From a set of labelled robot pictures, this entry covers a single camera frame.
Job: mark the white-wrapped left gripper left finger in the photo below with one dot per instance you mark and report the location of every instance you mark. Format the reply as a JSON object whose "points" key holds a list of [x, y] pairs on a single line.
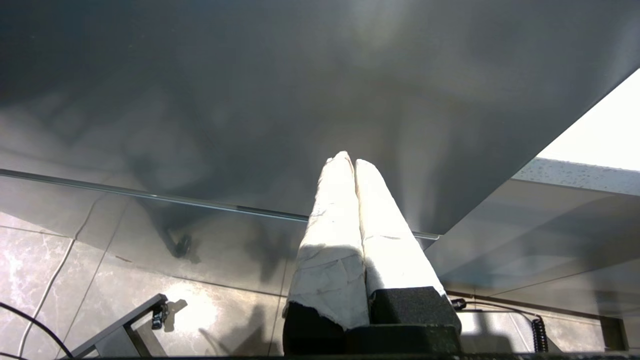
{"points": [[330, 240]]}

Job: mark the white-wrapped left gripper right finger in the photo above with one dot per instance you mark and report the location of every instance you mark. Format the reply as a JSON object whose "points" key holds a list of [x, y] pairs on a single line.
{"points": [[390, 250]]}

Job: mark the grey tall cabinet door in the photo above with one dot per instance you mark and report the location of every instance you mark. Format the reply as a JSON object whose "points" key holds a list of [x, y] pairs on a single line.
{"points": [[250, 100]]}

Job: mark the grey base cabinet front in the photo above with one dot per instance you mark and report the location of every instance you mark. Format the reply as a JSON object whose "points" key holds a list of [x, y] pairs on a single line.
{"points": [[550, 235]]}

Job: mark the grey metal base frame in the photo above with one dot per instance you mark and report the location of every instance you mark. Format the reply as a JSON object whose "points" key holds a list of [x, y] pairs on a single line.
{"points": [[115, 330]]}

